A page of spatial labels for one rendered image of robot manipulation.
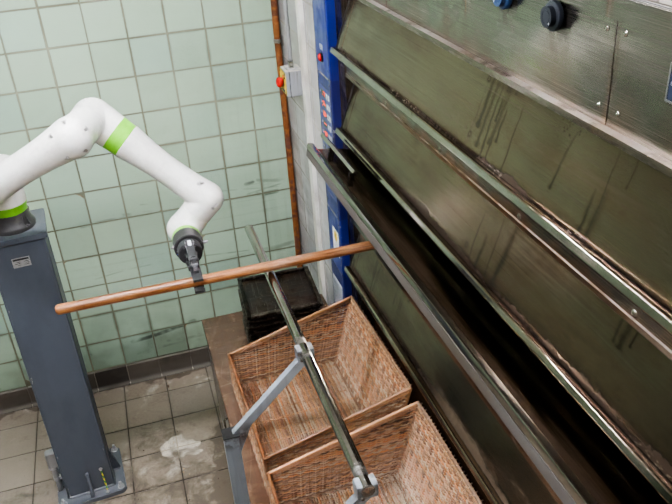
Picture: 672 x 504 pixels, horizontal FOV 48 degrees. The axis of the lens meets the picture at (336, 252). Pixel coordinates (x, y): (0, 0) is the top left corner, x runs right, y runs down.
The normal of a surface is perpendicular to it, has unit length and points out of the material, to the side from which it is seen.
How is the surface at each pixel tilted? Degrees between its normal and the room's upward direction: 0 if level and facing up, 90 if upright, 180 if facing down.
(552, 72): 90
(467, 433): 70
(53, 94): 90
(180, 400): 0
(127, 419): 0
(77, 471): 90
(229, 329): 0
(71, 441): 90
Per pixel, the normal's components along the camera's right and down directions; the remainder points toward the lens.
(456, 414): -0.92, -0.11
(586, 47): -0.95, 0.20
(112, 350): 0.29, 0.46
